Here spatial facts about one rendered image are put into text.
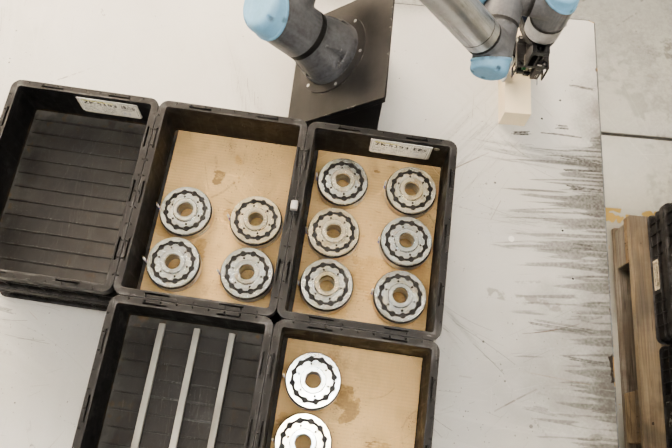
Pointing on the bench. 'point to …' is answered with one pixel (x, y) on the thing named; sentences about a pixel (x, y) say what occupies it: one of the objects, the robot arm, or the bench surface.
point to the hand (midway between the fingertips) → (515, 71)
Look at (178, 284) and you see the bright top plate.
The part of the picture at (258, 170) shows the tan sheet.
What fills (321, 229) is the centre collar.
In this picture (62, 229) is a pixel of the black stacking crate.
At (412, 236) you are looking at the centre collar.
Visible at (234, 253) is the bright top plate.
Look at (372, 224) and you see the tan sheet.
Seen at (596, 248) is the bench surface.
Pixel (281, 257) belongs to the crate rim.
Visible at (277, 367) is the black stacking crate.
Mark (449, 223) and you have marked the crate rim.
